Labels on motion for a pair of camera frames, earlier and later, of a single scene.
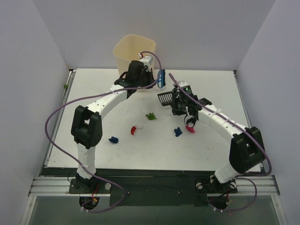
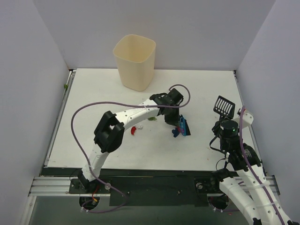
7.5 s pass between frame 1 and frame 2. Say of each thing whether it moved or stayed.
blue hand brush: moved
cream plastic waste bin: stayed
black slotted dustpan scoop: moved
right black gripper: moved
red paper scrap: stayed
